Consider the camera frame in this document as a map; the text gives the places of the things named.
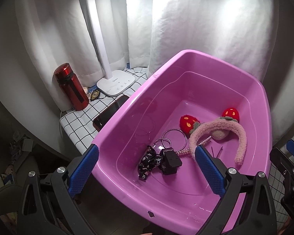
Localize black patterned hair bow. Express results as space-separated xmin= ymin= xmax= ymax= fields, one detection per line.
xmin=137 ymin=145 xmax=163 ymax=181

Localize thin dark hairpins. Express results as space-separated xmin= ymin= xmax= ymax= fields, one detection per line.
xmin=210 ymin=146 xmax=224 ymax=158

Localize pink fluffy strawberry headband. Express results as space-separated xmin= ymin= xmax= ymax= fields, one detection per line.
xmin=177 ymin=108 xmax=248 ymax=166

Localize pearl bead bracelet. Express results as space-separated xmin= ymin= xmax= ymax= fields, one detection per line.
xmin=175 ymin=135 xmax=212 ymax=156

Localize beige fluffy round pouch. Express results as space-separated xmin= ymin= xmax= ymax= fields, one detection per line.
xmin=211 ymin=129 xmax=229 ymax=141

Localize white curtain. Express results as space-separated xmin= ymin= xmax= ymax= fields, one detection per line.
xmin=0 ymin=0 xmax=294 ymax=151

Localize dark red smartphone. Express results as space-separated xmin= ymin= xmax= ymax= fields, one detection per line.
xmin=93 ymin=95 xmax=129 ymax=131

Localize pink plastic tub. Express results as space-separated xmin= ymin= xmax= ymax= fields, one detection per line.
xmin=92 ymin=50 xmax=272 ymax=234

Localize white black grid cloth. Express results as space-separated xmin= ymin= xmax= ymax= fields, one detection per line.
xmin=60 ymin=67 xmax=148 ymax=154

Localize white desk lamp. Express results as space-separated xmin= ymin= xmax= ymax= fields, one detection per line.
xmin=86 ymin=0 xmax=135 ymax=97

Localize silver bangle ring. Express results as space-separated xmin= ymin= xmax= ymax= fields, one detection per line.
xmin=161 ymin=128 xmax=188 ymax=152

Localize red metal water bottle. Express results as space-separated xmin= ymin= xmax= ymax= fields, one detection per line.
xmin=54 ymin=63 xmax=89 ymax=111

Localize small silver hoop rings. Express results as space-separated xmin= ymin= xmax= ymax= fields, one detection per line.
xmin=153 ymin=137 xmax=172 ymax=152

